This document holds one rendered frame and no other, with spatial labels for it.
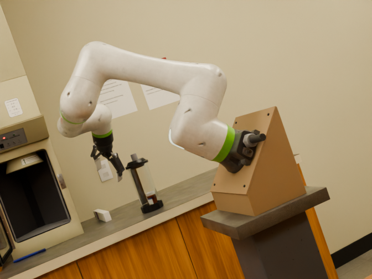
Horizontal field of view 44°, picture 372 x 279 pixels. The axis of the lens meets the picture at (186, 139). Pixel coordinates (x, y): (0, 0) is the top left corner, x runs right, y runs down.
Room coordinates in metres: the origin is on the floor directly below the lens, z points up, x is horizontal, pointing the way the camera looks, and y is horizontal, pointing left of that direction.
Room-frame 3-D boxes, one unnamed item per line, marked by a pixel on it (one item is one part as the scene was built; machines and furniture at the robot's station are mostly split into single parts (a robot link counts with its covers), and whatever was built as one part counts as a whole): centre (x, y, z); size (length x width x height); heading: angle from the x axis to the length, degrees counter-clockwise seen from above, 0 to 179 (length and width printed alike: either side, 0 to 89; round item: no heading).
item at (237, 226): (1.49, -0.15, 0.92); 0.32 x 0.32 x 0.04; 17
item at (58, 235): (2.16, 0.78, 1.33); 0.32 x 0.25 x 0.77; 111
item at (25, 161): (2.15, 0.75, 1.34); 0.18 x 0.18 x 0.05
